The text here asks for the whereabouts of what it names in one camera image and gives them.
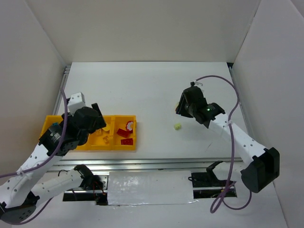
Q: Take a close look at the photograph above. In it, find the yellow lego brick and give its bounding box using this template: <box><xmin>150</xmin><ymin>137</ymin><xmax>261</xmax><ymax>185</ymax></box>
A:
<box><xmin>95</xmin><ymin>129</ymin><xmax>102</xmax><ymax>135</ymax></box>

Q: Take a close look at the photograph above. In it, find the pale green small lego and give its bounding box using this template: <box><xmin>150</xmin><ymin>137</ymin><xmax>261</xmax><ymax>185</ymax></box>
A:
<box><xmin>174</xmin><ymin>123</ymin><xmax>181</xmax><ymax>130</ymax></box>

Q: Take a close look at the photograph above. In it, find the red rectangular lego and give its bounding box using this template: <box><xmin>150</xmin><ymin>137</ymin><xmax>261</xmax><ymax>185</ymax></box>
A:
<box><xmin>116</xmin><ymin>128</ymin><xmax>130</xmax><ymax>138</ymax></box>

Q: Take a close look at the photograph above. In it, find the red arched lego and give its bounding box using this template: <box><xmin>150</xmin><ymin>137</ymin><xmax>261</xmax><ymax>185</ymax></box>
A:
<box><xmin>125</xmin><ymin>121</ymin><xmax>134</xmax><ymax>132</ymax></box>

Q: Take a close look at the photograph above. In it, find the yellow rounded lego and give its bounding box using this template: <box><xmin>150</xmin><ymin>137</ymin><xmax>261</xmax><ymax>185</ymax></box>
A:
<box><xmin>102</xmin><ymin>123</ymin><xmax>111</xmax><ymax>132</ymax></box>

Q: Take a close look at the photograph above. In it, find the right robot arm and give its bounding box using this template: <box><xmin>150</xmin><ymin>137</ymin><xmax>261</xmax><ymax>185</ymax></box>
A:
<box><xmin>176</xmin><ymin>86</ymin><xmax>280</xmax><ymax>193</ymax></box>

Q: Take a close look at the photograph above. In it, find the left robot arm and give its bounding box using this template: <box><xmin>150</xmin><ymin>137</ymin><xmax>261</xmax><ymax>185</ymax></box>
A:
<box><xmin>0</xmin><ymin>103</ymin><xmax>106</xmax><ymax>225</ymax></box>

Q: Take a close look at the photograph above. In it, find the small orange lego in bin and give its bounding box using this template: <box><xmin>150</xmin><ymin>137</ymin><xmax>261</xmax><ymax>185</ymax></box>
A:
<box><xmin>102</xmin><ymin>136</ymin><xmax>110</xmax><ymax>144</ymax></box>

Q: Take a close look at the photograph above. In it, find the yellow three-compartment bin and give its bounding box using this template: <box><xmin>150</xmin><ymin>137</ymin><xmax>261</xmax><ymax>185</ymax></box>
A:
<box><xmin>38</xmin><ymin>114</ymin><xmax>138</xmax><ymax>152</ymax></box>

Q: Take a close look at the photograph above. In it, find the white taped sheet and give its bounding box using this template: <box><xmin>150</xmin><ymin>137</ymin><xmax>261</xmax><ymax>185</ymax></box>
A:
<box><xmin>107</xmin><ymin>171</ymin><xmax>195</xmax><ymax>206</ymax></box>

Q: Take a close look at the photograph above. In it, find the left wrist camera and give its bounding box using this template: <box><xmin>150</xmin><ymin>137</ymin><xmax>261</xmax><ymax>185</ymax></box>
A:
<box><xmin>67</xmin><ymin>92</ymin><xmax>86</xmax><ymax>115</ymax></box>

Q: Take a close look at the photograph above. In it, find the aluminium rail frame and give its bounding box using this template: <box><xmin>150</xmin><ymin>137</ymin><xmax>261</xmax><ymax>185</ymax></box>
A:
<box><xmin>52</xmin><ymin>62</ymin><xmax>246</xmax><ymax>179</ymax></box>

